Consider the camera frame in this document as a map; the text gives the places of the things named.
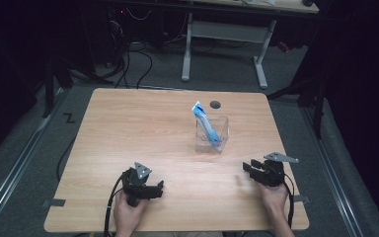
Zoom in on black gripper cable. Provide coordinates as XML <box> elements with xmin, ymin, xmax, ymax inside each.
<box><xmin>103</xmin><ymin>173</ymin><xmax>126</xmax><ymax>237</ymax></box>
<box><xmin>282</xmin><ymin>172</ymin><xmax>296</xmax><ymax>230</ymax></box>

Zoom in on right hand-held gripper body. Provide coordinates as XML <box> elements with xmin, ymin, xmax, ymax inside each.
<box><xmin>250</xmin><ymin>151</ymin><xmax>300</xmax><ymax>189</ymax></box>

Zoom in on black floor cable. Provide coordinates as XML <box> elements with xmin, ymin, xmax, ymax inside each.
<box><xmin>56</xmin><ymin>137</ymin><xmax>77</xmax><ymax>182</ymax></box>

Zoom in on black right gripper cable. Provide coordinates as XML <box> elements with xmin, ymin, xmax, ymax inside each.
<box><xmin>282</xmin><ymin>172</ymin><xmax>296</xmax><ymax>230</ymax></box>

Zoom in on person's right hand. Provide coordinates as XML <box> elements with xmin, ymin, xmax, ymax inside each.
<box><xmin>259</xmin><ymin>182</ymin><xmax>290</xmax><ymax>215</ymax></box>

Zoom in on white-legged wooden desk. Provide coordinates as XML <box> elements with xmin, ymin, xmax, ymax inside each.
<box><xmin>180</xmin><ymin>0</ymin><xmax>320</xmax><ymax>90</ymax></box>

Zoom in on black metal stand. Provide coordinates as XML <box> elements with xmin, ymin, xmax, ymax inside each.
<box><xmin>41</xmin><ymin>55</ymin><xmax>114</xmax><ymax>119</ymax></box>
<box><xmin>265</xmin><ymin>73</ymin><xmax>329</xmax><ymax>139</ymax></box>

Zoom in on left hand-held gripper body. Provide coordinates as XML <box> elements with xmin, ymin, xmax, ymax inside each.
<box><xmin>121</xmin><ymin>161</ymin><xmax>161</xmax><ymax>207</ymax></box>

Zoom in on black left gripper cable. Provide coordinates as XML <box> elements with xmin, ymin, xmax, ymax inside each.
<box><xmin>103</xmin><ymin>173</ymin><xmax>126</xmax><ymax>237</ymax></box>

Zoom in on person's left hand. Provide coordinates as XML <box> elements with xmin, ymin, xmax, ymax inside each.
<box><xmin>113</xmin><ymin>191</ymin><xmax>148</xmax><ymax>231</ymax></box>

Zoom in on clear plastic container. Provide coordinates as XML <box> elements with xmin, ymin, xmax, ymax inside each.
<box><xmin>194</xmin><ymin>115</ymin><xmax>230</xmax><ymax>155</ymax></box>

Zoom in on metal floor rail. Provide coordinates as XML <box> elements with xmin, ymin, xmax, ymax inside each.
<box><xmin>0</xmin><ymin>88</ymin><xmax>71</xmax><ymax>233</ymax></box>
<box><xmin>299</xmin><ymin>104</ymin><xmax>365</xmax><ymax>237</ymax></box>

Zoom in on black looped cables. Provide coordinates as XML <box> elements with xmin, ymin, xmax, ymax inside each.
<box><xmin>110</xmin><ymin>19</ymin><xmax>154</xmax><ymax>90</ymax></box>

